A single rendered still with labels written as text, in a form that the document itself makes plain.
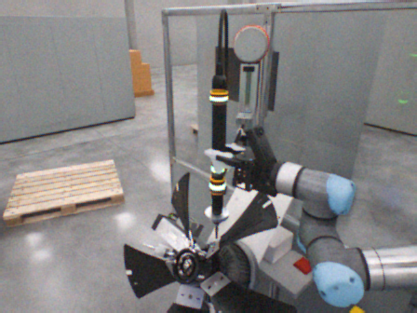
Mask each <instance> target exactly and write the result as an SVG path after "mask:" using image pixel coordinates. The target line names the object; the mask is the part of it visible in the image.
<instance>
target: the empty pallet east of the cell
mask: <svg viewBox="0 0 417 313"><path fill-rule="evenodd" d="M104 174H105V175H104ZM13 189H14V190H12V193H11V195H10V198H9V201H8V203H7V209H6V210H5V213H4V215H3V218H4V220H5V224H6V226H7V227H11V226H18V225H25V224H31V223H34V222H41V221H44V220H47V219H52V218H54V217H61V216H64V215H67V214H75V213H79V212H85V211H92V210H97V209H100V208H106V207H109V206H115V205H118V204H122V203H125V201H124V193H123V191H122V186H121V184H120V180H119V178H118V176H117V171H116V169H115V164H114V160H108V161H100V162H95V163H87V164H83V165H78V166H70V167H65V168H56V169H53V170H41V171H37V172H28V173H23V174H18V176H17V181H16V182H15V183H14V187H13ZM106 197H110V198H111V200H110V201H105V202H102V203H99V204H93V205H89V206H83V207H80V208H77V207H76V204H79V203H83V202H86V201H92V200H96V199H103V198H106ZM58 207H61V211H58V212H52V213H48V214H45V215H38V216H35V217H28V218H23V217H22V216H23V214H26V213H33V212H37V211H45V210H49V209H56V208H58Z"/></svg>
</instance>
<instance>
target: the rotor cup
mask: <svg viewBox="0 0 417 313"><path fill-rule="evenodd" d="M208 251H209V248H205V249H202V250H197V249H194V248H183V249H182V250H180V251H179V252H178V253H177V255H176V256H175V259H174V261H173V264H172V273H173V276H174V277H175V280H177V282H179V283H180V284H183V285H187V286H194V287H198V288H200V287H199V285H200V284H201V283H202V282H204V280H207V279H208V278H210V276H213V275H214V274H216V273H217V272H221V273H222V274H223V261H222V257H221V256H220V255H219V254H215V256H213V258H211V259H210V261H209V259H208V258H206V257H207V253H208ZM199 252H200V253H202V254H205V256H204V255H201V254H199ZM184 263H188V265H189V267H188V268H187V269H185V268H184V267H183V265H184ZM198 276H204V278H199V277H198ZM200 289H201V288H200Z"/></svg>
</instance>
